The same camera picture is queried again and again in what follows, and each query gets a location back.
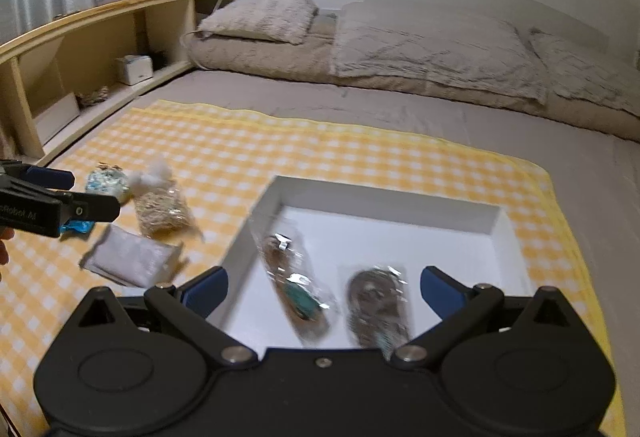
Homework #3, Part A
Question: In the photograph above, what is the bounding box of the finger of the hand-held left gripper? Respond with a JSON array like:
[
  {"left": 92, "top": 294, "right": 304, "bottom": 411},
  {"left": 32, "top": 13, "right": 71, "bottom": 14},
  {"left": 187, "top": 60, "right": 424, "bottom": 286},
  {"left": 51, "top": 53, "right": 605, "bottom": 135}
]
[
  {"left": 0, "top": 160, "right": 76, "bottom": 192},
  {"left": 52, "top": 191, "right": 122, "bottom": 224}
]

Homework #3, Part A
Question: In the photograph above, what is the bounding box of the white charger cable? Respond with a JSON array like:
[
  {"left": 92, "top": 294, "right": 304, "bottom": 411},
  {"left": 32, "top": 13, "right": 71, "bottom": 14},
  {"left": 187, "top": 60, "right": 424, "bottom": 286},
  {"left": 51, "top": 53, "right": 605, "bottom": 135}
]
[{"left": 182, "top": 0, "right": 227, "bottom": 70}]

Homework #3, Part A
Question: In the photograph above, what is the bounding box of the blue printed packet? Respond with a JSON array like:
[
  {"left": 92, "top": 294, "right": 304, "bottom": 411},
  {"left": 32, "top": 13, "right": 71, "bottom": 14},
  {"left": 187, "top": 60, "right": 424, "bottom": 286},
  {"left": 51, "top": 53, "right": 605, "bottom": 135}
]
[{"left": 60, "top": 218, "right": 96, "bottom": 239}]

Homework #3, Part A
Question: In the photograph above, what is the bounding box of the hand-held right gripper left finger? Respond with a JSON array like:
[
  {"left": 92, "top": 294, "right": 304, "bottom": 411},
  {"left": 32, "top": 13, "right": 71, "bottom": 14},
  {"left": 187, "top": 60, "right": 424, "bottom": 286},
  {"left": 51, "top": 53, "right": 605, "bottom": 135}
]
[{"left": 70, "top": 267, "right": 258, "bottom": 366}]

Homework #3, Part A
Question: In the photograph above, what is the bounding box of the coiled beige rope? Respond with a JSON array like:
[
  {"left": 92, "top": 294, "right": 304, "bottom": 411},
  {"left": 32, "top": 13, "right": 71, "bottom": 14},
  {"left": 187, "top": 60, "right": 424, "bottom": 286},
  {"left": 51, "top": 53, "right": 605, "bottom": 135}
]
[{"left": 75, "top": 86, "right": 111, "bottom": 108}]

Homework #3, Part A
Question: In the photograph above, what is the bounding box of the folded quilted duvet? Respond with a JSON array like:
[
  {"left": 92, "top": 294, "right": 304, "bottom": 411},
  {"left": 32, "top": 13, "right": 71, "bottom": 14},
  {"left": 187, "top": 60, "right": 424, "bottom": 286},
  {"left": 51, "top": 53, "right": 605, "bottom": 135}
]
[{"left": 330, "top": 1, "right": 551, "bottom": 106}]

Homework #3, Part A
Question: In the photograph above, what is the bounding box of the quilted beige pillow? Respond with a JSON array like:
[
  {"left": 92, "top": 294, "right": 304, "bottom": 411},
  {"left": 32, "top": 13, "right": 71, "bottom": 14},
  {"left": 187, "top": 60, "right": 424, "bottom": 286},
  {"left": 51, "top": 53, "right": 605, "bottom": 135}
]
[{"left": 527, "top": 27, "right": 640, "bottom": 118}]

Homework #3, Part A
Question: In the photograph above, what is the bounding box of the yellow checked blanket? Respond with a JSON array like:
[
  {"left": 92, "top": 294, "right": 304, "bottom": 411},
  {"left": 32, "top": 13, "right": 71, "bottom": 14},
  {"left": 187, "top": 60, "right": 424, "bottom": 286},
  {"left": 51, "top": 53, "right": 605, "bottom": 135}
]
[{"left": 0, "top": 100, "right": 626, "bottom": 437}]

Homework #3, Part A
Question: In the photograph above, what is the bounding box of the white cardboard box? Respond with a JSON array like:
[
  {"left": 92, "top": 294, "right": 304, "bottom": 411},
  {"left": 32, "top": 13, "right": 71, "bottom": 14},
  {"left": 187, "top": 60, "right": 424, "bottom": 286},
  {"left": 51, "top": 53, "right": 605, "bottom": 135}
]
[{"left": 212, "top": 176, "right": 533, "bottom": 350}]

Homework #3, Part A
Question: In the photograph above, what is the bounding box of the white board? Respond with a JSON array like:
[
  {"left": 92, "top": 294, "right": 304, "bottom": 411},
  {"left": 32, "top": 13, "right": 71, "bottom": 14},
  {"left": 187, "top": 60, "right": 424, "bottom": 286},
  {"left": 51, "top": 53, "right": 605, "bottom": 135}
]
[{"left": 32, "top": 93, "right": 81, "bottom": 146}]

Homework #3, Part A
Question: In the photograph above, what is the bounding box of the white cotton ball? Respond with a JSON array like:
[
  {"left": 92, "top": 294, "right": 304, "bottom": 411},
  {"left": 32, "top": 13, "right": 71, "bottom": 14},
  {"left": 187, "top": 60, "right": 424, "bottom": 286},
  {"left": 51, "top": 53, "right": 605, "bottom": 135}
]
[{"left": 127, "top": 167, "right": 173, "bottom": 195}]

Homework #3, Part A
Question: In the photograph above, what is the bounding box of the blue and white packet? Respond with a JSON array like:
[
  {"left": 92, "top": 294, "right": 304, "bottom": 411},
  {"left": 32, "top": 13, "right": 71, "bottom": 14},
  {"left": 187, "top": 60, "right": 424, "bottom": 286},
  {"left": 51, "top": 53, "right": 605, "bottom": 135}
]
[{"left": 85, "top": 166, "right": 132, "bottom": 204}]

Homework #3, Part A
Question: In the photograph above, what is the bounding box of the fluffy beige pillow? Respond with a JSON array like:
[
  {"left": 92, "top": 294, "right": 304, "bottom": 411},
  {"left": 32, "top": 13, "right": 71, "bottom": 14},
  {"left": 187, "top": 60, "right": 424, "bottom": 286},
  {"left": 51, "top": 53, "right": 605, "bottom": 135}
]
[{"left": 197, "top": 0, "right": 319, "bottom": 43}]

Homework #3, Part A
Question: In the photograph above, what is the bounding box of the wooden bedside shelf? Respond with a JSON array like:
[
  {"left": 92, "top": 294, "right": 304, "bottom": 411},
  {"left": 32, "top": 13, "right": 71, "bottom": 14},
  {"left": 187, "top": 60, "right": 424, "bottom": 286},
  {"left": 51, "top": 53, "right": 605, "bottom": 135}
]
[{"left": 0, "top": 0, "right": 240, "bottom": 168}]

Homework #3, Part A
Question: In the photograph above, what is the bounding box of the clear bag with brown item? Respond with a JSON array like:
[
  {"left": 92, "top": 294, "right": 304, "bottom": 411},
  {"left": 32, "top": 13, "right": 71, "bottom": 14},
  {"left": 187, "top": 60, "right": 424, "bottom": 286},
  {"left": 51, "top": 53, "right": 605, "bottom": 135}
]
[{"left": 250, "top": 204, "right": 341, "bottom": 343}]

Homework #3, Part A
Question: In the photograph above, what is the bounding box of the clear bag with grey item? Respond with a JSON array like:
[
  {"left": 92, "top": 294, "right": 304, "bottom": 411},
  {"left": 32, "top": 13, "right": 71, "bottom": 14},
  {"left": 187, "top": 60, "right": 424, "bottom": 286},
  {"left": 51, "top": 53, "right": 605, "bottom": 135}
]
[{"left": 340, "top": 262, "right": 416, "bottom": 350}]

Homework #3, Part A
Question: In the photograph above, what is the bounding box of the white tissue box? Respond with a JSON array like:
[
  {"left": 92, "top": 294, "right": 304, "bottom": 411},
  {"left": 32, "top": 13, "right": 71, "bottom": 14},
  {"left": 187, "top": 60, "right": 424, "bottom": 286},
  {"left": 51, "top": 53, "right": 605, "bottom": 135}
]
[{"left": 116, "top": 56, "right": 154, "bottom": 86}]

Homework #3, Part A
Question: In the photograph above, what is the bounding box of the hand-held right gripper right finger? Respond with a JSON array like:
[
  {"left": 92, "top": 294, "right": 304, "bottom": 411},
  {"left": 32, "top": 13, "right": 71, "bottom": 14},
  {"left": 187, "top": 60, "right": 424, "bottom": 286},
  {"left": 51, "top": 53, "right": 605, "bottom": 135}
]
[{"left": 390, "top": 266, "right": 578, "bottom": 366}]

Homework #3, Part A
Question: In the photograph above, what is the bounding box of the clear bag of tan strings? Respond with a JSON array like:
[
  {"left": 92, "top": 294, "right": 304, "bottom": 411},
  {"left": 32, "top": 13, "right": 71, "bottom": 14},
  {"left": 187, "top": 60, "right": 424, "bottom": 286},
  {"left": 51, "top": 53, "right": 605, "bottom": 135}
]
[{"left": 134, "top": 184, "right": 198, "bottom": 238}]

